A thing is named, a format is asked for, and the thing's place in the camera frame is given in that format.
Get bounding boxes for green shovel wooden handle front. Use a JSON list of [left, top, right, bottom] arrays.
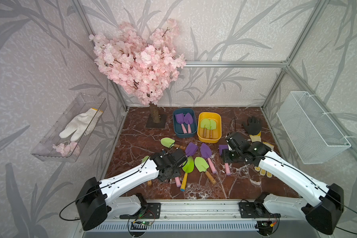
[[200, 118, 210, 138]]

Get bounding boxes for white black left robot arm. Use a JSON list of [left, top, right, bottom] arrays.
[[75, 149, 187, 231]]

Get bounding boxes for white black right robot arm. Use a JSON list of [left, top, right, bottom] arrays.
[[226, 132, 344, 235]]

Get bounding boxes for yellow storage box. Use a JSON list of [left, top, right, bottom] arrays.
[[197, 112, 222, 144]]

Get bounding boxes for dark teal storage box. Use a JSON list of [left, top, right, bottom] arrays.
[[173, 108, 197, 138]]

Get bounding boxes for pink blossoms in box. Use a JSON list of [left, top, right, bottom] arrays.
[[52, 141, 80, 157]]

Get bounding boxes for yellow dotted work glove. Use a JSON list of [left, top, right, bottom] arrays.
[[254, 142, 274, 178]]

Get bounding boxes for black rubber glove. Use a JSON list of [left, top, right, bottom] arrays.
[[242, 116, 262, 142]]

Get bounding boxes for left circuit board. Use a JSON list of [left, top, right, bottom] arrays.
[[130, 220, 155, 230]]

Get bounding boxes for circuit board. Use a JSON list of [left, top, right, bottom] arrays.
[[130, 220, 155, 230], [255, 221, 277, 230]]

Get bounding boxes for right circuit board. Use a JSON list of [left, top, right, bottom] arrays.
[[255, 221, 277, 230]]

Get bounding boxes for white cotton glove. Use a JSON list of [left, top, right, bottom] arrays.
[[59, 108, 103, 141]]

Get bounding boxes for pink artificial blossom tree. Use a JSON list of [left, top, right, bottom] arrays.
[[89, 18, 186, 124]]

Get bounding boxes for green shovel yellow handle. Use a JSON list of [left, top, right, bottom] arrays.
[[180, 156, 194, 191]]

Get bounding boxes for purple square shovel pink handle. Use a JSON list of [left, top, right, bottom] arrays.
[[185, 142, 198, 157]]

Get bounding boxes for purple pointed shovel pink handle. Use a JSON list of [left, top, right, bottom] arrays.
[[200, 143, 217, 174]]

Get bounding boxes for aluminium front rail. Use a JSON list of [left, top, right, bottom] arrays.
[[74, 199, 325, 223]]

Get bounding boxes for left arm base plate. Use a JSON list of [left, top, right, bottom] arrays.
[[120, 203, 162, 220]]

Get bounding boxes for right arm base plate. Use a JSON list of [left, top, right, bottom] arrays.
[[239, 200, 281, 220]]

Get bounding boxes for white wire mesh basket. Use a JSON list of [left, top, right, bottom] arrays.
[[277, 91, 351, 164]]

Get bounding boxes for clear acrylic wall box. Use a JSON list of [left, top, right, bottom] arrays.
[[31, 93, 108, 163]]

